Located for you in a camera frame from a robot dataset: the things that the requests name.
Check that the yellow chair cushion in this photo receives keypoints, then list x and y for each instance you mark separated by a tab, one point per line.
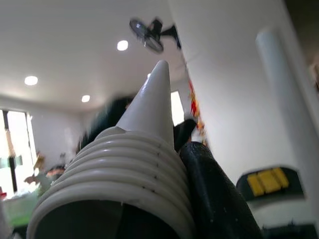
269	183

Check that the bright window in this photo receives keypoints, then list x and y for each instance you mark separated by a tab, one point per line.
17	149

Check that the round ceiling light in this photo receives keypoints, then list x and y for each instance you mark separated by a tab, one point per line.
31	80
122	45
85	98

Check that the black wall fan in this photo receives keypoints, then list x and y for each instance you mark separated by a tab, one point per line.
147	35

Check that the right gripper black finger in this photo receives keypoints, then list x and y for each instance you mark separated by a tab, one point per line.
211	194

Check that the white plastic table leg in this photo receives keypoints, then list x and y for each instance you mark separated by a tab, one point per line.
149	112
279	99

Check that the black folding chair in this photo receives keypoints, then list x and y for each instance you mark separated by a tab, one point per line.
274	206

